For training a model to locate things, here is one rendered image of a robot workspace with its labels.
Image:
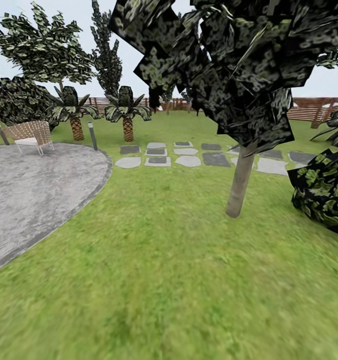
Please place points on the wicker basket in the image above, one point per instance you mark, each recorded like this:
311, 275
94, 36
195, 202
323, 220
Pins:
315, 124

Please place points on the garden chair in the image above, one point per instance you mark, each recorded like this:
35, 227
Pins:
33, 133

